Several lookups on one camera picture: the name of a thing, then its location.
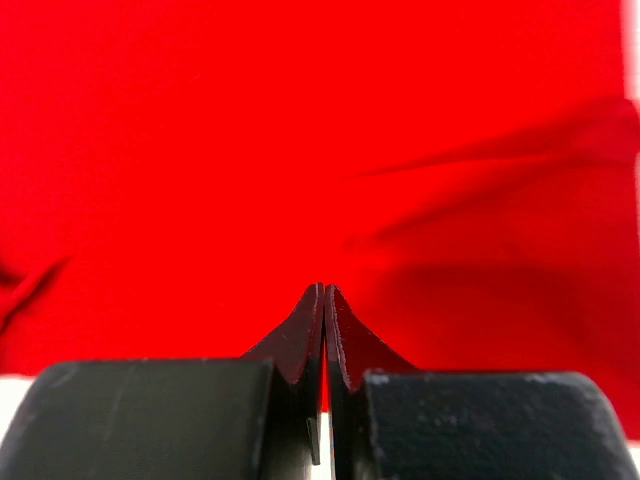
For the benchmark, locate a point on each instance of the red t shirt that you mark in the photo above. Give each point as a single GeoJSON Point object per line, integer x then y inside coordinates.
{"type": "Point", "coordinates": [175, 173]}

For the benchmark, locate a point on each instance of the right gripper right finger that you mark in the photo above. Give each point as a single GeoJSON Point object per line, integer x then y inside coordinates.
{"type": "Point", "coordinates": [392, 420]}

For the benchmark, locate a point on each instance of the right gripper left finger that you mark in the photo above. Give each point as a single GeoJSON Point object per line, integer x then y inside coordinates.
{"type": "Point", "coordinates": [252, 417]}

